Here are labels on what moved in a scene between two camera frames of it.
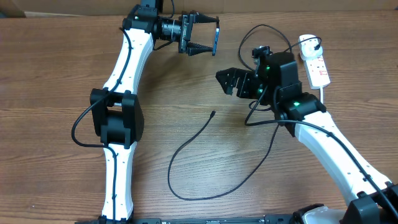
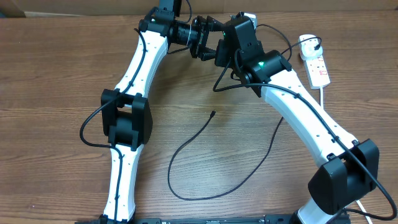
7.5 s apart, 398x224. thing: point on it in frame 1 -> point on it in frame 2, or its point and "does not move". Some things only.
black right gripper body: x=251 y=88 -> x=224 y=56
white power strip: x=317 y=72 does not move
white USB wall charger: x=309 y=46 does not move
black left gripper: x=191 y=48 -> x=199 y=50
